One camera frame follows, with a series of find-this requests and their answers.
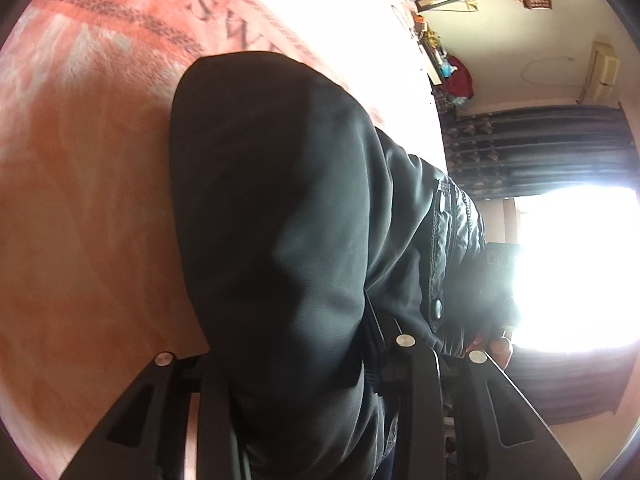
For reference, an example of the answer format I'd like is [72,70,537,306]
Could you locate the person's right hand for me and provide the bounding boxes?
[470,330,515,370]

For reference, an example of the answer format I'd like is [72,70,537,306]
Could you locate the bright window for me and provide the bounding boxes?
[510,185,640,351]

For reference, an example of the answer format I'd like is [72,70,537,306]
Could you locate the cream wall box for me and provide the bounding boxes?
[582,40,621,103]

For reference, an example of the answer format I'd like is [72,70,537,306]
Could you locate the wall cable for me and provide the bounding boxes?
[520,55,581,83]

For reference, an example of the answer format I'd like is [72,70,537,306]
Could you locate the black jacket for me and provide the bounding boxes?
[169,52,488,480]

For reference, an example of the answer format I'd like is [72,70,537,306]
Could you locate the cluttered bedside table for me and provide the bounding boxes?
[412,10,451,86]

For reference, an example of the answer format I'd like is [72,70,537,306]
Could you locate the pink patterned blanket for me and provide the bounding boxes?
[0,0,448,480]

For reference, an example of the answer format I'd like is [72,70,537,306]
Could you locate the red cloth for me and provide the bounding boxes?
[445,55,473,100]

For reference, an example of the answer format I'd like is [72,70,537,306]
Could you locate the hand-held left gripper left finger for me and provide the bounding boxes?
[60,350,251,480]

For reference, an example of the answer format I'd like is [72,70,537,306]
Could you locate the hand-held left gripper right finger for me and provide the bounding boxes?
[367,305,583,480]

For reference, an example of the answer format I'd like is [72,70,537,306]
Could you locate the dark patterned curtain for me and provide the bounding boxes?
[435,102,640,198]

